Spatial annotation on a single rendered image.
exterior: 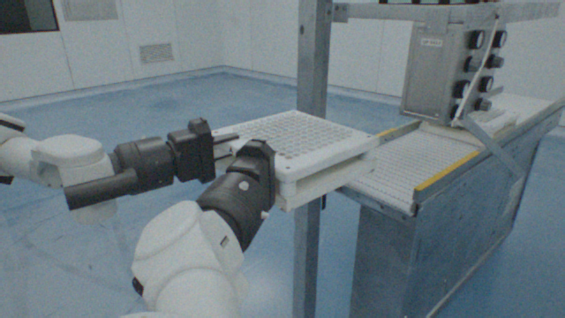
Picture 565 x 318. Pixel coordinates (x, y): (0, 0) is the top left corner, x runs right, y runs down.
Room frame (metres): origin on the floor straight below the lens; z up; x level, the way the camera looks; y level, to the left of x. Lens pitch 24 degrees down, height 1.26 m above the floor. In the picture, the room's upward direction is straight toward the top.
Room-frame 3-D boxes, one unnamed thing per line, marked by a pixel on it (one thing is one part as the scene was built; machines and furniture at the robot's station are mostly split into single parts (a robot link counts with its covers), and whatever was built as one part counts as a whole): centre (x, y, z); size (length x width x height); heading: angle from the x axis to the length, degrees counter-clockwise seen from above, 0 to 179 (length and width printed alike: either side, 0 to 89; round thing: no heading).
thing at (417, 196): (1.17, -0.82, 0.82); 1.32 x 0.02 x 0.03; 131
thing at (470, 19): (1.04, -0.45, 1.22); 0.62 x 0.38 x 0.04; 131
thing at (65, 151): (0.50, 0.33, 1.01); 0.13 x 0.07 x 0.09; 59
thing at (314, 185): (0.65, -0.02, 0.96); 0.24 x 0.24 x 0.02; 41
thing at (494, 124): (1.24, -0.69, 0.87); 0.25 x 0.24 x 0.02; 41
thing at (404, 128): (1.38, -0.64, 0.82); 1.32 x 0.02 x 0.03; 131
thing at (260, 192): (0.44, 0.05, 1.00); 0.12 x 0.10 x 0.13; 163
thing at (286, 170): (0.65, -0.02, 1.00); 0.25 x 0.24 x 0.02; 131
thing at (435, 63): (0.81, -0.39, 1.11); 0.22 x 0.11 x 0.20; 131
